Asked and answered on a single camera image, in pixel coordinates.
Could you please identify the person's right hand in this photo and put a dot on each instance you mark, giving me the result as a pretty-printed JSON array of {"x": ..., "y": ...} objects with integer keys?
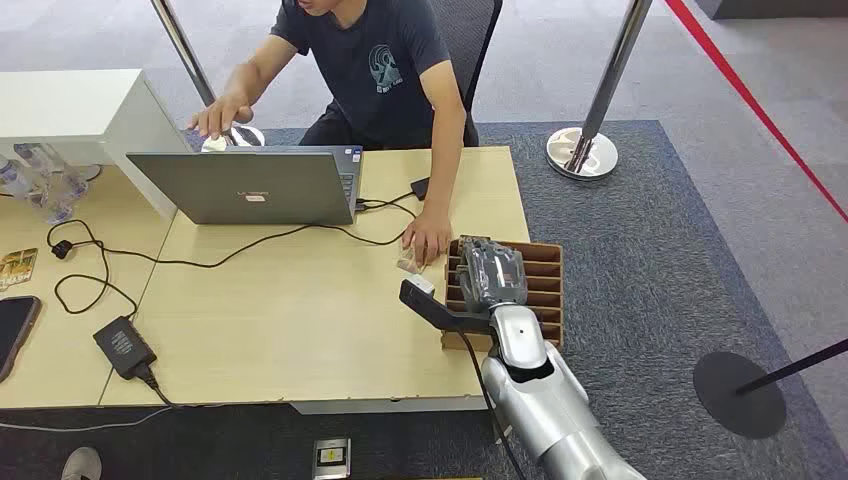
[{"x": 222, "y": 116}]

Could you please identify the dark platform edge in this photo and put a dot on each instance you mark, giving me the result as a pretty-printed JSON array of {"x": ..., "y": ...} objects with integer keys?
[{"x": 775, "y": 6}]

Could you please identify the black stanchion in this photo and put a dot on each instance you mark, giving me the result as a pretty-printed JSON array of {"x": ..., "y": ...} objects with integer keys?
[{"x": 735, "y": 397}]

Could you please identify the person's right forearm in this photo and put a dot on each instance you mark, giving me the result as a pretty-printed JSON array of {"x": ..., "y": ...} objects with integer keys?
[{"x": 246, "y": 83}]

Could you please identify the translucent card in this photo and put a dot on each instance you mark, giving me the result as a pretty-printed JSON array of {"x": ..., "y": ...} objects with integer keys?
[{"x": 407, "y": 264}]

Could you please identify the black mesh office chair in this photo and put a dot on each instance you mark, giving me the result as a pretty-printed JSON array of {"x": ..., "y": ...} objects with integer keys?
[{"x": 464, "y": 40}]

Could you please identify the chrome stanchion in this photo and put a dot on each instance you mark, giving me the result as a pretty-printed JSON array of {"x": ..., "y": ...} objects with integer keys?
[
  {"x": 189, "y": 60},
  {"x": 583, "y": 154}
]

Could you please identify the brown cardboard card organizer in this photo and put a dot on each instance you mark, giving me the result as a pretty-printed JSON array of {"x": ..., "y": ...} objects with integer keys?
[{"x": 546, "y": 291}]

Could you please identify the red barrier belt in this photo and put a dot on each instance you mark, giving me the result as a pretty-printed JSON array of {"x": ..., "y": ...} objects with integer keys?
[{"x": 748, "y": 99}]

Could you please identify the black smartphone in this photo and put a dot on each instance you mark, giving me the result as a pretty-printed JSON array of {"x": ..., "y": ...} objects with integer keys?
[{"x": 13, "y": 331}]

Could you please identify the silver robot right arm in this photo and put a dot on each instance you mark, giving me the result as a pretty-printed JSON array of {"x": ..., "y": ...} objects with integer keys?
[{"x": 550, "y": 404}]

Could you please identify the yellow printed card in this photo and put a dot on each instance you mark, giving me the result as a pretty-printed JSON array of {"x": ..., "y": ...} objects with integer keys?
[{"x": 16, "y": 268}]

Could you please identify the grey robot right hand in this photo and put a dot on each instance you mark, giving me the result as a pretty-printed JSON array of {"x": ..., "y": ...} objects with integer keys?
[{"x": 493, "y": 272}]

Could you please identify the metal floor socket box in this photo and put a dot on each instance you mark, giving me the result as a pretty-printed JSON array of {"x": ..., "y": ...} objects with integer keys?
[{"x": 331, "y": 458}]

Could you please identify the person's left hand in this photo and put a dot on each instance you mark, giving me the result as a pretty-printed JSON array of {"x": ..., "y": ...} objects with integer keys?
[{"x": 429, "y": 238}]

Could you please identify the small black dongle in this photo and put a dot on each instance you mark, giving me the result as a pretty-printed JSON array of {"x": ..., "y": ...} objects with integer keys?
[{"x": 420, "y": 188}]

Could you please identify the grey laptop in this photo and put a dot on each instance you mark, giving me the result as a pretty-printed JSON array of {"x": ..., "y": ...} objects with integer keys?
[{"x": 252, "y": 189}]

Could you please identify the person's left forearm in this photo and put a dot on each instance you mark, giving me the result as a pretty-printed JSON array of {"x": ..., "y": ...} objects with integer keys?
[{"x": 445, "y": 166}]

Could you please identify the grey shoe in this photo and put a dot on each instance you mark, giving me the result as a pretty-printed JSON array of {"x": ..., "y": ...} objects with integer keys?
[{"x": 81, "y": 465}]

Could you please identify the clear plastic water bottle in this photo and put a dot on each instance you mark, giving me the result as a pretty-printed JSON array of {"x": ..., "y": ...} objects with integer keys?
[
  {"x": 40, "y": 158},
  {"x": 13, "y": 177},
  {"x": 61, "y": 195}
]

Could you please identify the white cabinet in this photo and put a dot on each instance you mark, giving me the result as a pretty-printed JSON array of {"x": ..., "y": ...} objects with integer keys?
[{"x": 73, "y": 106}]

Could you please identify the black power adapter brick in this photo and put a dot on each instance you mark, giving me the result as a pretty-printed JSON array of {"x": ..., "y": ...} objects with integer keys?
[{"x": 124, "y": 346}]

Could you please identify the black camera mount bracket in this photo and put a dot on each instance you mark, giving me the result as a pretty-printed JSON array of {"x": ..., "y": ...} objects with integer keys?
[{"x": 437, "y": 312}]

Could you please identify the person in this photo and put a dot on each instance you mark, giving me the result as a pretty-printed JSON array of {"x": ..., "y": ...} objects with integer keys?
[{"x": 378, "y": 86}]

